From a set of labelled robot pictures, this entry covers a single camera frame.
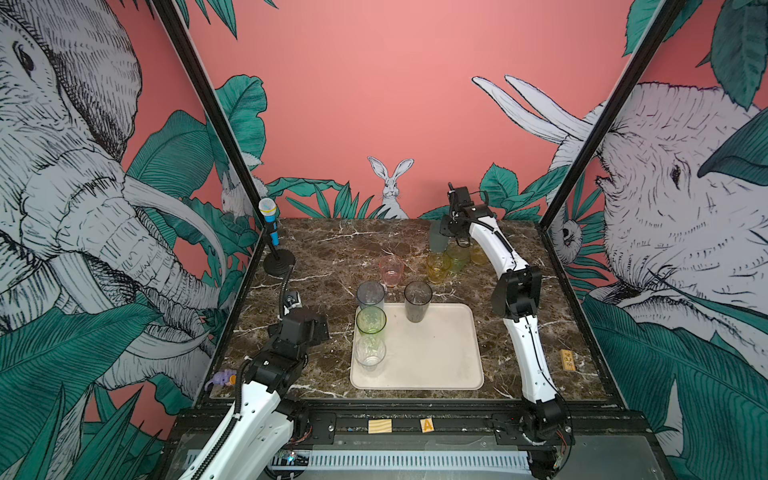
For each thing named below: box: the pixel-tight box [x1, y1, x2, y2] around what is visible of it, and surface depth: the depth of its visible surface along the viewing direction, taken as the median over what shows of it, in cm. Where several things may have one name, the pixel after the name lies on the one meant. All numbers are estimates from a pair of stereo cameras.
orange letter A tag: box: [420, 418, 435, 433], surface depth 76 cm
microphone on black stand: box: [258, 198, 296, 277], surface depth 103 cm
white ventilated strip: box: [307, 451, 531, 471], surface depth 71 cm
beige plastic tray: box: [350, 302, 485, 391], surface depth 88 cm
